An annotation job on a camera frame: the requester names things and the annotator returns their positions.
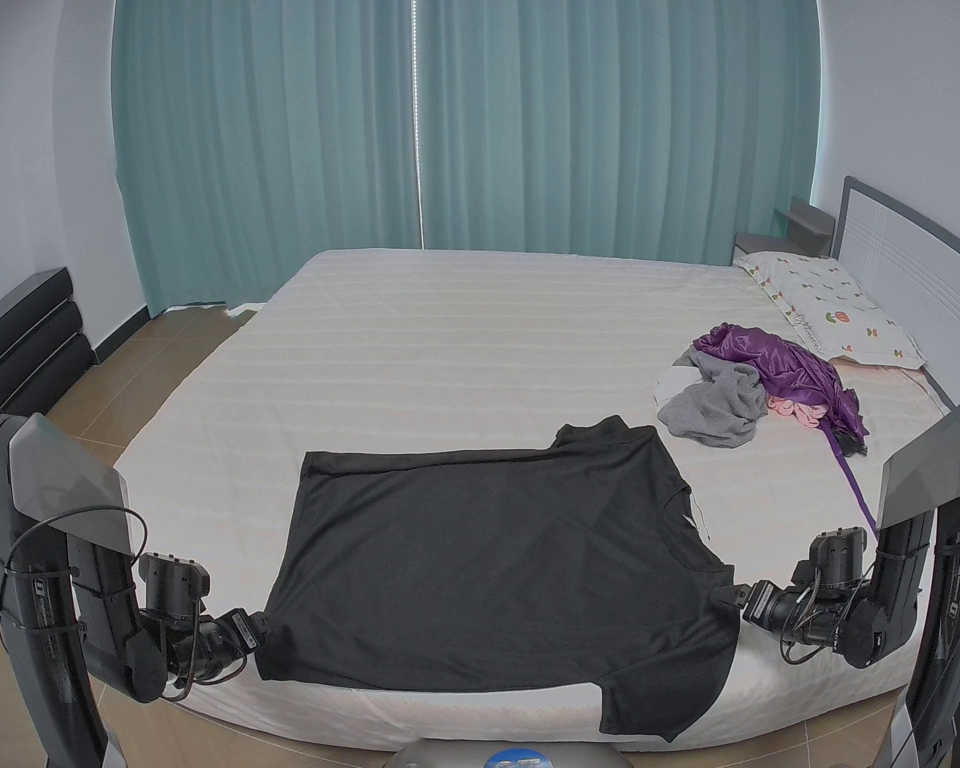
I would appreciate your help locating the black T-shirt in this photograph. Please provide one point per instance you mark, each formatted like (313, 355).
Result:
(487, 562)

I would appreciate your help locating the pink garment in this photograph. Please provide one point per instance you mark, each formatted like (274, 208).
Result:
(791, 411)

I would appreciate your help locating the bed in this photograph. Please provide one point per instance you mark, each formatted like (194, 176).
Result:
(450, 352)

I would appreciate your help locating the black chest of drawers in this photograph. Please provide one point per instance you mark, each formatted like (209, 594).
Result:
(41, 345)

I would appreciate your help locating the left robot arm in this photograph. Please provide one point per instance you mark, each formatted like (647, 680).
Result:
(67, 480)

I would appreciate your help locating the white garment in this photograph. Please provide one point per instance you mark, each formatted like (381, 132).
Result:
(673, 386)

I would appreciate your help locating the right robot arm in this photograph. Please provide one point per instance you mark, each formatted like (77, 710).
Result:
(911, 480)

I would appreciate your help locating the white printed pillow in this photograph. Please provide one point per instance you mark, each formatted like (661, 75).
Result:
(825, 304)

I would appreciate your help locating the blue-green curtain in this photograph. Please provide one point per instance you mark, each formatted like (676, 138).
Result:
(600, 127)
(262, 150)

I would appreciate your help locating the grey garment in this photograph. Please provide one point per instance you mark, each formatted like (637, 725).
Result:
(712, 409)

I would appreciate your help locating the grey bedside table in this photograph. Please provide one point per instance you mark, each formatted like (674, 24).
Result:
(787, 232)

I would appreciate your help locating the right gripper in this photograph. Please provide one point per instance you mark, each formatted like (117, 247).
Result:
(759, 604)

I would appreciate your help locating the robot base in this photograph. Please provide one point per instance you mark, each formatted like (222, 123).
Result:
(510, 754)

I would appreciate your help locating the purple satin garment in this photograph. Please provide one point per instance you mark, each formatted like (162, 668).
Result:
(780, 360)

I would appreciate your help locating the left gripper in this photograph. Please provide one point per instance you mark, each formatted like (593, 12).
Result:
(244, 634)

